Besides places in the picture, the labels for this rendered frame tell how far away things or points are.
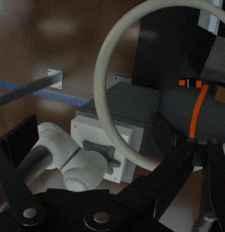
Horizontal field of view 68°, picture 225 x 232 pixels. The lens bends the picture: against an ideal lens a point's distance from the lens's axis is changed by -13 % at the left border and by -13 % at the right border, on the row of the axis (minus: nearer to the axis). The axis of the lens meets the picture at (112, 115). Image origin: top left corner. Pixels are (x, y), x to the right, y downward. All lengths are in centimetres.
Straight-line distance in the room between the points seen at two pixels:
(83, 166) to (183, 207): 183
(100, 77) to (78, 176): 50
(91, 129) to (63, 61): 118
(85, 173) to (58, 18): 162
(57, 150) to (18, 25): 192
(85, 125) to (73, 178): 30
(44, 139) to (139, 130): 47
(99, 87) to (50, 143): 43
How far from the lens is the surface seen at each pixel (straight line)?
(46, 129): 88
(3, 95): 156
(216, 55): 95
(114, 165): 100
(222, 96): 163
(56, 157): 81
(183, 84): 167
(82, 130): 101
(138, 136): 100
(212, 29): 88
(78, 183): 83
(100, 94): 44
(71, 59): 198
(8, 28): 263
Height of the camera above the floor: 167
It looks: 61 degrees down
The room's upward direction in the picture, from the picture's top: 137 degrees counter-clockwise
